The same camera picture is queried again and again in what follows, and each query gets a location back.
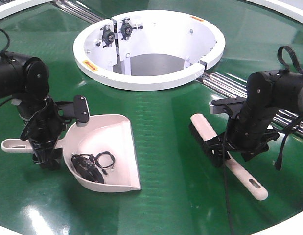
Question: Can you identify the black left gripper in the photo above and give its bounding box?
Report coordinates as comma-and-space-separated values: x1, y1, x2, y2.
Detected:
20, 97, 74, 170

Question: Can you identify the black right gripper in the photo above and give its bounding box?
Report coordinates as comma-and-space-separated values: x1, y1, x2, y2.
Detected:
204, 115, 280, 167

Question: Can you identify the pink hand brush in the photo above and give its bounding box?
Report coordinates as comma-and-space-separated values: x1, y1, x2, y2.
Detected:
188, 113, 268, 201

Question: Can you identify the pink plastic dustpan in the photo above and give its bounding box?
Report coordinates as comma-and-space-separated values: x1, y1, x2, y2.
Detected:
1, 114, 141, 192

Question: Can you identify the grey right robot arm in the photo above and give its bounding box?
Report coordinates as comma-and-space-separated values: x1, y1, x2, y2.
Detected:
203, 46, 303, 167

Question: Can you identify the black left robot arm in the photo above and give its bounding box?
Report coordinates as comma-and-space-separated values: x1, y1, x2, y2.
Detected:
0, 37, 74, 170

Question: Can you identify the left black bearing block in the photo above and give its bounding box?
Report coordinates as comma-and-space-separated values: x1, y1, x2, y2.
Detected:
101, 24, 115, 48

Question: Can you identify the black bearing block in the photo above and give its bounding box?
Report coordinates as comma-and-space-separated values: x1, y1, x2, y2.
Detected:
101, 24, 115, 48
118, 18, 143, 40

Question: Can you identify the right black bearing block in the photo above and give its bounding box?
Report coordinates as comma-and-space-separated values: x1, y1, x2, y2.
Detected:
118, 18, 143, 40

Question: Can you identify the far steel roller gap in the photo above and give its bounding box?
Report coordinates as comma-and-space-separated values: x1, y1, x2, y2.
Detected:
52, 0, 104, 24

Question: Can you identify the white outer rim left segment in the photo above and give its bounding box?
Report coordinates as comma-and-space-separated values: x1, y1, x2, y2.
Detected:
0, 0, 51, 20

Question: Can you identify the white rim segment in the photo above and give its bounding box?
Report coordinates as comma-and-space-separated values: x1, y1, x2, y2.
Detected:
0, 0, 51, 20
246, 0, 303, 24

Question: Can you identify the white outer rim right segment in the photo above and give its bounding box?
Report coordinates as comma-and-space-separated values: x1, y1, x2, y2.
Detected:
246, 0, 303, 24

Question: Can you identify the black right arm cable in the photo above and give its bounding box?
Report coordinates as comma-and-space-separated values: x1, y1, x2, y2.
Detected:
222, 115, 236, 235

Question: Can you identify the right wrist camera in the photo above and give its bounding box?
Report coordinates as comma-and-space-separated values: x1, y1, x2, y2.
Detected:
209, 97, 245, 116

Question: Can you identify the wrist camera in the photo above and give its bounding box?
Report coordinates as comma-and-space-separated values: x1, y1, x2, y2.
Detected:
73, 95, 90, 127
209, 97, 245, 116

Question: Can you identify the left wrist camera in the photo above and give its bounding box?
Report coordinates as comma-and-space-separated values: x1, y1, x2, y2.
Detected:
73, 95, 90, 127

